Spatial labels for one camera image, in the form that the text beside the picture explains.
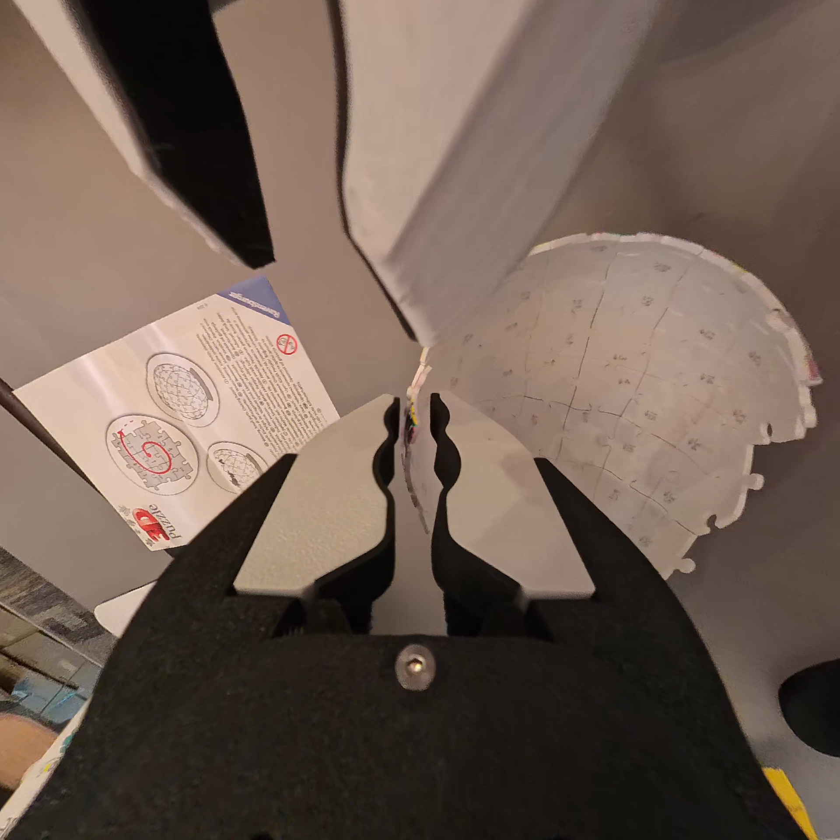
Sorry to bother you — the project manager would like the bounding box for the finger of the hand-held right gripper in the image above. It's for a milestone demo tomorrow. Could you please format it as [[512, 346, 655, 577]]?
[[13, 0, 277, 270], [326, 0, 664, 347]]

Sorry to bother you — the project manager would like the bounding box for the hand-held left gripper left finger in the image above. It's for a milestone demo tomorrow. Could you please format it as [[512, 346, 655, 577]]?
[[233, 394, 401, 601]]

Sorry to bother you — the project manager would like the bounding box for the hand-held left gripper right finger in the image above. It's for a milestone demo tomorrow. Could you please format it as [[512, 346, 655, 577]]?
[[430, 392, 597, 602]]

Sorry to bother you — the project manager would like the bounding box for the half-built colourful puzzle ball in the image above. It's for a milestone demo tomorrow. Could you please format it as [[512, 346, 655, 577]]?
[[397, 231, 821, 581]]

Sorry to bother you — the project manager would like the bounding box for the colourful puzzle box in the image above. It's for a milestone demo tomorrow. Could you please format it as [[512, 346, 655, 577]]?
[[0, 696, 93, 840]]

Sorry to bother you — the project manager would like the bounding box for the folded paper instruction leaflet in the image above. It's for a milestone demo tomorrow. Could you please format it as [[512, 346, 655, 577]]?
[[13, 276, 341, 553]]

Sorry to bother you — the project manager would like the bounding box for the black padded wrist rest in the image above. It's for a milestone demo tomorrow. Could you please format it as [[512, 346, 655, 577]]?
[[779, 659, 840, 757]]

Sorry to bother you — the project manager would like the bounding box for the yellow plastic bin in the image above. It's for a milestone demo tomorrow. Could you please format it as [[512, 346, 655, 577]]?
[[761, 768, 820, 840]]

